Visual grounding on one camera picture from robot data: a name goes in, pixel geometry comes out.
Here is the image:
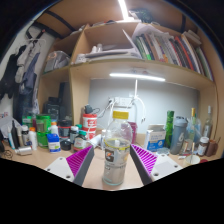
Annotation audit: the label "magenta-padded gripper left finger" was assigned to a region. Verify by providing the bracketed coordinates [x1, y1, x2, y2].
[44, 145, 96, 187]

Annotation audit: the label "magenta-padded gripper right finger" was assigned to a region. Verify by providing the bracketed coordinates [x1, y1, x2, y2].
[129, 143, 184, 187]

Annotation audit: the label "clear yellow-capped drink bottle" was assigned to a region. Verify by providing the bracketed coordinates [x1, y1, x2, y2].
[101, 110, 134, 187]

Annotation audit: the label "pale blue hairbrush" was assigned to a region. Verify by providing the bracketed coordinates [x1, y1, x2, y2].
[156, 148, 171, 156]

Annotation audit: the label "dark bottle with green cap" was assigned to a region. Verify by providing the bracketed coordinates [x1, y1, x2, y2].
[73, 129, 88, 153]

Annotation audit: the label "small black round jar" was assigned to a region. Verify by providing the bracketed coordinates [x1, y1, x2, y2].
[60, 139, 72, 151]

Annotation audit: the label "white and blue carton box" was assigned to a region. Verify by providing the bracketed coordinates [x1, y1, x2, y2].
[143, 123, 167, 153]

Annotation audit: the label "white paper roll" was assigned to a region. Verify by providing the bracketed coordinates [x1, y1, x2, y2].
[88, 133, 104, 149]

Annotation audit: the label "white jar with blue lid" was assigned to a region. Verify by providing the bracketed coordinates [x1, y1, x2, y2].
[46, 133, 62, 154]

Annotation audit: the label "dark jar with red label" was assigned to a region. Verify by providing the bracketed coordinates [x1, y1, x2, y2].
[57, 119, 72, 139]

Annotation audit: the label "grey shaker bottle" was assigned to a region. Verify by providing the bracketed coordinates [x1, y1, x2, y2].
[169, 115, 188, 155]

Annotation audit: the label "green glass bottle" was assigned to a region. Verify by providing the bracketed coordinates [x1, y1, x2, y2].
[164, 110, 175, 149]

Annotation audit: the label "red and white canister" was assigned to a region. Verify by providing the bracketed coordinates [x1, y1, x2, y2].
[82, 113, 98, 139]

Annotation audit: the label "green plastic container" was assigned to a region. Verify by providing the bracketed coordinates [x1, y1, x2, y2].
[35, 114, 52, 148]

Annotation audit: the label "white bottle orange cap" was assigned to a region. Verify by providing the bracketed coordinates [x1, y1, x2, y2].
[28, 126, 39, 151]

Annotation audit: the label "silver tube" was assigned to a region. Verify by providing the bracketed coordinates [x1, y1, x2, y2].
[13, 145, 33, 156]

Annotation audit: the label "brown jar with white lid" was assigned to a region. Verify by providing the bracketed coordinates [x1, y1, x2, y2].
[197, 136, 210, 157]

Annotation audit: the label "slim bottle with gold cap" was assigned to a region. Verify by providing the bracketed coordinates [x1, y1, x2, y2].
[189, 107, 197, 151]

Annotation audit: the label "slim bottle with green cap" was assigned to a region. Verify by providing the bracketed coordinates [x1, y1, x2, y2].
[193, 113, 201, 148]

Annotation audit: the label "black desktop appliance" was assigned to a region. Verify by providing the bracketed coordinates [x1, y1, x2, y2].
[42, 82, 68, 123]

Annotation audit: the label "brown mug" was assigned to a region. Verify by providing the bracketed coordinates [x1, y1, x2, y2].
[205, 138, 220, 158]

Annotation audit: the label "clear glass bottle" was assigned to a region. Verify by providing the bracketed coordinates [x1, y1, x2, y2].
[203, 105, 214, 139]

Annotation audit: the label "white LED desk lamp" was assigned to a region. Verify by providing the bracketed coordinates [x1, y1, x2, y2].
[109, 72, 167, 101]

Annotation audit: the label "wooden shelf unit with books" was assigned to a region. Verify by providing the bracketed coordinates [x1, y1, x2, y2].
[36, 19, 219, 134]

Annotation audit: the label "hanging clothes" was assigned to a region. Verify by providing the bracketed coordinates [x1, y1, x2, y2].
[0, 29, 46, 118]

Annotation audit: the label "ceiling tube light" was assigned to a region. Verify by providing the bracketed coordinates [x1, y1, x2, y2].
[117, 0, 130, 22]

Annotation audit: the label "white wall power strip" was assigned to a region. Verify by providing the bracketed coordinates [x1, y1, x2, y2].
[108, 96, 134, 107]

